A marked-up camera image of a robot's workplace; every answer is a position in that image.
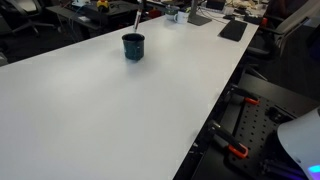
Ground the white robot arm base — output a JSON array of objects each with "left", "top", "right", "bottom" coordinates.
[{"left": 276, "top": 106, "right": 320, "bottom": 180}]

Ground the white coffee mug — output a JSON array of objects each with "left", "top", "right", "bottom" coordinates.
[{"left": 173, "top": 10, "right": 190, "bottom": 25}]

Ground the dark green enamel mug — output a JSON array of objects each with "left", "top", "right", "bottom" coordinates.
[{"left": 121, "top": 32, "right": 147, "bottom": 62}]

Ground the black side desk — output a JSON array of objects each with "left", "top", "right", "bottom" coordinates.
[{"left": 45, "top": 0, "right": 143, "bottom": 36}]

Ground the yellow red emergency stop button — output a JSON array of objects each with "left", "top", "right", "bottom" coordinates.
[{"left": 96, "top": 0, "right": 111, "bottom": 13}]

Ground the grey monitor stand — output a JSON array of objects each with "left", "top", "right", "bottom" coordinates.
[{"left": 187, "top": 0, "right": 213, "bottom": 27}]

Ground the black keyboard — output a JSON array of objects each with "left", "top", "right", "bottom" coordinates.
[{"left": 217, "top": 19, "right": 249, "bottom": 43}]

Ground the black orange bar clamp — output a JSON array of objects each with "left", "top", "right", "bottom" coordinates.
[
  {"left": 229, "top": 84, "right": 261, "bottom": 107},
  {"left": 207, "top": 120, "right": 250, "bottom": 160}
]

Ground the black grey office chair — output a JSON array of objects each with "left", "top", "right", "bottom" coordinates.
[{"left": 245, "top": 0, "right": 320, "bottom": 63}]

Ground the black perforated mounting board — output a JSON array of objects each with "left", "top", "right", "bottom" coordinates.
[{"left": 225, "top": 95, "right": 303, "bottom": 180}]

